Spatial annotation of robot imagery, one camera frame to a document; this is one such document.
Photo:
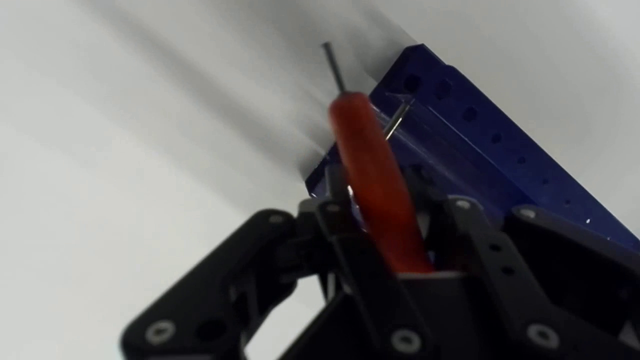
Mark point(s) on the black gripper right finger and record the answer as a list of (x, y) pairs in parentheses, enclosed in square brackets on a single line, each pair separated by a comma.
[(463, 236)]

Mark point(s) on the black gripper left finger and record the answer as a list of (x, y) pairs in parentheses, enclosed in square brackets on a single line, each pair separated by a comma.
[(328, 222)]

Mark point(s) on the orange handled screwdriver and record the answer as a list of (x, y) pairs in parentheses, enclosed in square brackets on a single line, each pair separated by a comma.
[(374, 177)]

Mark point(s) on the blue tool rack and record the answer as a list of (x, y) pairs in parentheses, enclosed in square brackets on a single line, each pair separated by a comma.
[(452, 131)]

